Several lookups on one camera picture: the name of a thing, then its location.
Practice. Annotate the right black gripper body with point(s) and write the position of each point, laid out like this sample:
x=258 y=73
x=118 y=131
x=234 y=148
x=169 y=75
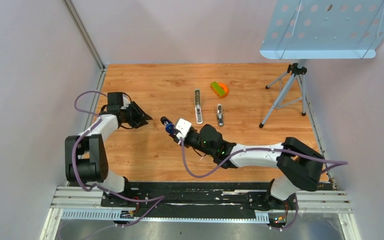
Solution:
x=193 y=141

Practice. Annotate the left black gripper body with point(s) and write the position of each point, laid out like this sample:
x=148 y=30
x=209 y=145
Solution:
x=128 y=117

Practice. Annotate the beige grey stapler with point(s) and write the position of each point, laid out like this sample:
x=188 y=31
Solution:
x=198 y=109

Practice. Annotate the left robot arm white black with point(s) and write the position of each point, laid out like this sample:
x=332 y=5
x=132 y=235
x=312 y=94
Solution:
x=86 y=161

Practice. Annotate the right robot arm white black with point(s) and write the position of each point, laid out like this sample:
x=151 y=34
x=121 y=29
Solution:
x=300 y=165

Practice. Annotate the small silver stapler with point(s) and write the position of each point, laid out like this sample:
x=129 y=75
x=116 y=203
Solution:
x=219 y=115

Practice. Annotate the green orange tape dispenser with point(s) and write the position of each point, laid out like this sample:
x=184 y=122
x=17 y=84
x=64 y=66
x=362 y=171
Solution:
x=220 y=89

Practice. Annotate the grey tripod stand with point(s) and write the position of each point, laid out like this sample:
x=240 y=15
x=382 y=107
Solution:
x=295 y=73

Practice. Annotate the light blue perforated tray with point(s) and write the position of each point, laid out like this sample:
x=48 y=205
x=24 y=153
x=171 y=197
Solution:
x=324 y=29

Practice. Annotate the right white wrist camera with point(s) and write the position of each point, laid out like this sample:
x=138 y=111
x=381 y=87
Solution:
x=182 y=128

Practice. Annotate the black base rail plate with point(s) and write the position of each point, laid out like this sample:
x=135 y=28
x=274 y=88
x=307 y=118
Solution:
x=201 y=200

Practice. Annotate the white slotted cable duct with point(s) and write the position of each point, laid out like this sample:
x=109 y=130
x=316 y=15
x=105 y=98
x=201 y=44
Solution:
x=120 y=215

